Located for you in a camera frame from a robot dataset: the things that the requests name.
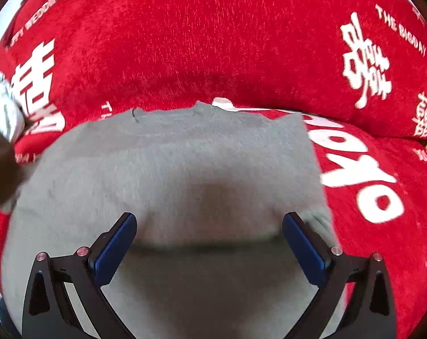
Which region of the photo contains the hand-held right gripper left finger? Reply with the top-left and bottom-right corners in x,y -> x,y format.
21,212 -> 138,339

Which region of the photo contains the grey fleece garment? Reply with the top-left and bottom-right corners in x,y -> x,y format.
0,101 -> 348,339

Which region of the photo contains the white grey patterned cloth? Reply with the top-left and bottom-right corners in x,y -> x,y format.
0,72 -> 26,144

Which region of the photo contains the red printed blanket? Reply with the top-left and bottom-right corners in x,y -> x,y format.
0,0 -> 427,339

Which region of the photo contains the person's left hand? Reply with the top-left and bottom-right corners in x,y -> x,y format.
0,129 -> 32,209

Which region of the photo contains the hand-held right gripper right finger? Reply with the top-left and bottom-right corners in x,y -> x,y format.
282,212 -> 398,339

